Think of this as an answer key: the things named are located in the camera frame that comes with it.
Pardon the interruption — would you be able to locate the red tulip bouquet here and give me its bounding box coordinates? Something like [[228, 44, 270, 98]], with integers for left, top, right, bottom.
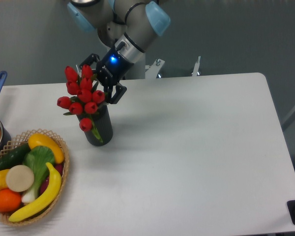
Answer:
[[57, 65, 107, 132]]

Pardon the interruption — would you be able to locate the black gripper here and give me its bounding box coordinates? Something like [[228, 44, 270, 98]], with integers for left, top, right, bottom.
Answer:
[[79, 48, 134, 104]]

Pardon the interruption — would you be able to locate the green cucumber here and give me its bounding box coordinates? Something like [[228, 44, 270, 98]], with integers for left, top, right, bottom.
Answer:
[[0, 143, 30, 171]]

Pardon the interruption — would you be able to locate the yellow squash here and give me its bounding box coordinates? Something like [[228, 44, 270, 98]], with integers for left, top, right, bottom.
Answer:
[[28, 133, 65, 164]]

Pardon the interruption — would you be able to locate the yellow banana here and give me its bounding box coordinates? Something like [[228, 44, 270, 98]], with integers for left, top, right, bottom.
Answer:
[[8, 162, 61, 223]]

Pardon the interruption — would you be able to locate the dark grey ribbed vase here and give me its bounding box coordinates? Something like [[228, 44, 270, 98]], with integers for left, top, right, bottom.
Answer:
[[77, 105, 113, 147]]

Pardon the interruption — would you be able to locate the purple eggplant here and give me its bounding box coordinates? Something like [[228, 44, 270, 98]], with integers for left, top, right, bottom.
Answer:
[[39, 163, 64, 195]]

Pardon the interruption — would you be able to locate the beige round disc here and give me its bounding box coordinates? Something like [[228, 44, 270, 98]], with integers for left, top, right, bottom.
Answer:
[[5, 165, 34, 192]]

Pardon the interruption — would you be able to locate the orange fruit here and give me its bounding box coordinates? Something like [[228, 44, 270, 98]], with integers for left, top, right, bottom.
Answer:
[[0, 188, 21, 212]]

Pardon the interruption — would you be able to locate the woven wicker basket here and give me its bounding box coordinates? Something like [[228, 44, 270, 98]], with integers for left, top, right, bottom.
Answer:
[[0, 129, 70, 227]]

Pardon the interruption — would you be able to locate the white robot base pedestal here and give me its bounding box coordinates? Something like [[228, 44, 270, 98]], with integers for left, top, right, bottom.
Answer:
[[67, 0, 156, 80]]

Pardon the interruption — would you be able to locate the green bok choy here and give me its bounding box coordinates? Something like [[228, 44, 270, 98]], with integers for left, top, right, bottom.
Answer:
[[22, 146, 55, 205]]

